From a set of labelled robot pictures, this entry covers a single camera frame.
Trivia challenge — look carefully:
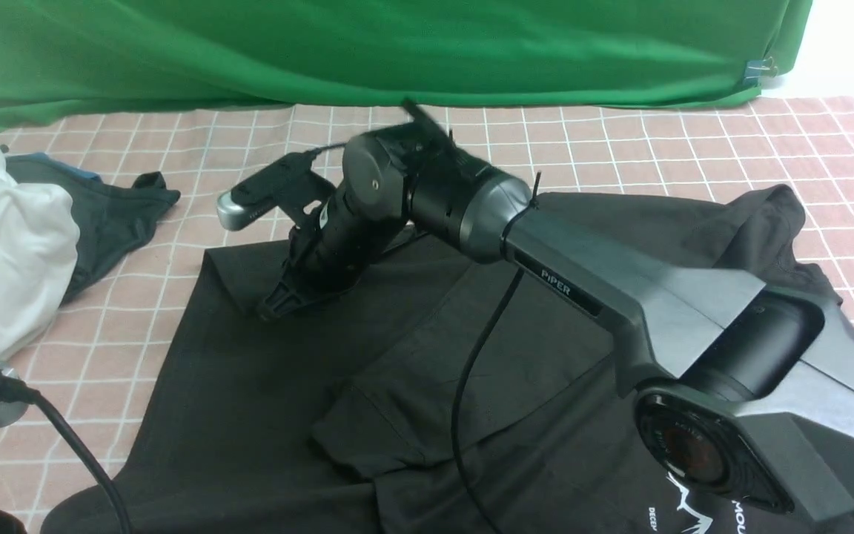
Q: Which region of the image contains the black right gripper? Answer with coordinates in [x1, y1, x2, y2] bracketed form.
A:
[258, 132, 417, 320]

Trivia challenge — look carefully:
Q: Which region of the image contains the dark gray long-sleeve top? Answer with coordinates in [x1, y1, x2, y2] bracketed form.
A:
[40, 184, 854, 534]

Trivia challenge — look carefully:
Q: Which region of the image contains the white garment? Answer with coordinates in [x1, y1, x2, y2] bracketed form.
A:
[0, 150, 80, 363]

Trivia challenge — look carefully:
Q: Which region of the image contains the gray right robot arm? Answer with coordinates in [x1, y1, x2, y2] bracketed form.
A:
[233, 121, 854, 523]

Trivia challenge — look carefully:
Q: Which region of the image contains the pink checkered tablecloth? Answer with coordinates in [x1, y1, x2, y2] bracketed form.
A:
[0, 96, 854, 534]

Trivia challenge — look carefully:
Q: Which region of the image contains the dark teal garment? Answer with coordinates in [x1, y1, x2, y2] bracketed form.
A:
[6, 154, 181, 304]

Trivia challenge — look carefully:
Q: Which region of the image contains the blue garment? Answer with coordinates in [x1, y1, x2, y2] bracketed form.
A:
[27, 152, 103, 183]

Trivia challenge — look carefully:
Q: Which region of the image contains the green backdrop cloth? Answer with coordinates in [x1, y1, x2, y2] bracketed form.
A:
[0, 1, 812, 132]

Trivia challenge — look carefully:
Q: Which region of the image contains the metal binder clip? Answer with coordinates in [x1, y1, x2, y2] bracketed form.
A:
[741, 56, 778, 88]

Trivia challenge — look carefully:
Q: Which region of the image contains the black left camera cable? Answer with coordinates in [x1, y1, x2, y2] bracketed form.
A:
[0, 378, 135, 534]

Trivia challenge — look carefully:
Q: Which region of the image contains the black camera cable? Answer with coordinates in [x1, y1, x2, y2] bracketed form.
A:
[0, 378, 135, 534]
[301, 100, 539, 534]

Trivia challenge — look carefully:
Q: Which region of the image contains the black right camera cable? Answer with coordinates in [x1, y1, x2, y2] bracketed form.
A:
[301, 100, 539, 534]

